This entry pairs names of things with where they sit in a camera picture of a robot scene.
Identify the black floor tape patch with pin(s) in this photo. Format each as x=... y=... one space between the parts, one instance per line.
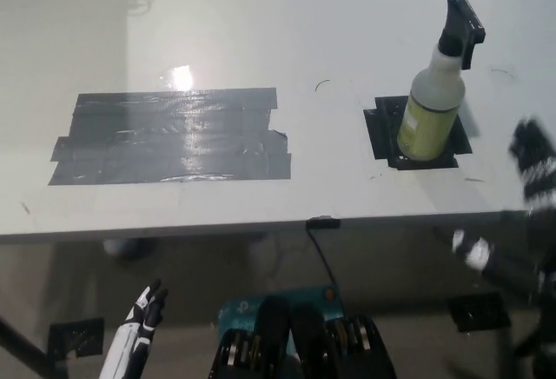
x=76 y=337
x=478 y=313

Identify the grey duct tape patch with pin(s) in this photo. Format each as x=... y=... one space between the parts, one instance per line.
x=174 y=135

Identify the white and black right hand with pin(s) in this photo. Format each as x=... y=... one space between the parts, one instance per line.
x=535 y=166

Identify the dark metal table leg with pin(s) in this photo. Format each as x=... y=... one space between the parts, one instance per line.
x=26 y=344

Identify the black ribbed robot torso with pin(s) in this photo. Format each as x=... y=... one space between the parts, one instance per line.
x=313 y=344

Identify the white and black left hand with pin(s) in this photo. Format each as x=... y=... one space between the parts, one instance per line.
x=139 y=322

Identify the teal router box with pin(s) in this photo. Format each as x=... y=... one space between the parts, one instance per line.
x=239 y=309

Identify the spray bottle with black trigger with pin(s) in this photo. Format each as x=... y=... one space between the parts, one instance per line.
x=428 y=114

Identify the black tape square marker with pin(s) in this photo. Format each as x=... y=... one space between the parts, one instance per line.
x=382 y=131

